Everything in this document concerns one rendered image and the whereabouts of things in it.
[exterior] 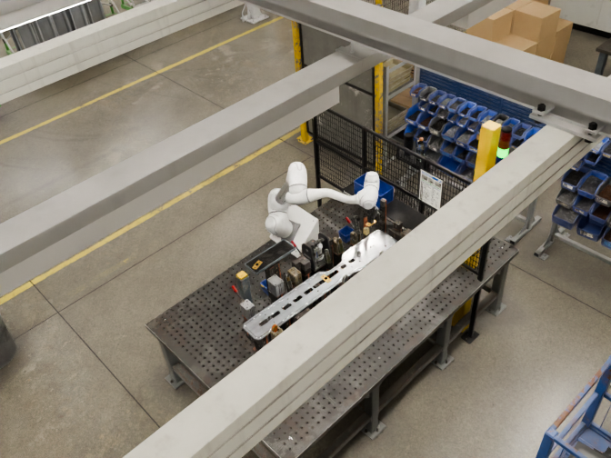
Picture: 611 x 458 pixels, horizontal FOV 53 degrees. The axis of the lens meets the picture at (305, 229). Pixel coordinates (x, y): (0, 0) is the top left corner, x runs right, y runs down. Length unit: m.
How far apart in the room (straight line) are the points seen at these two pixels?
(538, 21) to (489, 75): 6.56
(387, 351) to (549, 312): 1.88
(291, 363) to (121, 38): 1.61
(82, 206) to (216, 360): 3.03
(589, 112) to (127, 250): 5.48
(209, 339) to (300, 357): 3.58
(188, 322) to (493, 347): 2.52
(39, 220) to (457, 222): 0.97
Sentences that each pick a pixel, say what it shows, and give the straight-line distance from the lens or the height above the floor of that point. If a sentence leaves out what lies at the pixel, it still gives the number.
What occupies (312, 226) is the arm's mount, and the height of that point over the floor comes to 0.91.
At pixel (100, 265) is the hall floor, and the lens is 6.53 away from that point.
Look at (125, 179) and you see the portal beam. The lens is 1.63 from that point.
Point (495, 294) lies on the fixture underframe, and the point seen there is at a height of 0.23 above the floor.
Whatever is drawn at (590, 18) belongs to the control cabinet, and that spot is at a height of 0.23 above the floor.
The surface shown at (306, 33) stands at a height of 1.44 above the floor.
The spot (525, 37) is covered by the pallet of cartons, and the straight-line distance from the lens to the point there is 8.49.
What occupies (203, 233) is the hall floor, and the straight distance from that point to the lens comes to 6.54.
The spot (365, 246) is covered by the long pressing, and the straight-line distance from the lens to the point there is 4.71.
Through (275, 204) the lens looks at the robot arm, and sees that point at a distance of 4.96.
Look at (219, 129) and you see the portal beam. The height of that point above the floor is 3.33.
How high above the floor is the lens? 4.24
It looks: 42 degrees down
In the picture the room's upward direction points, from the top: 5 degrees counter-clockwise
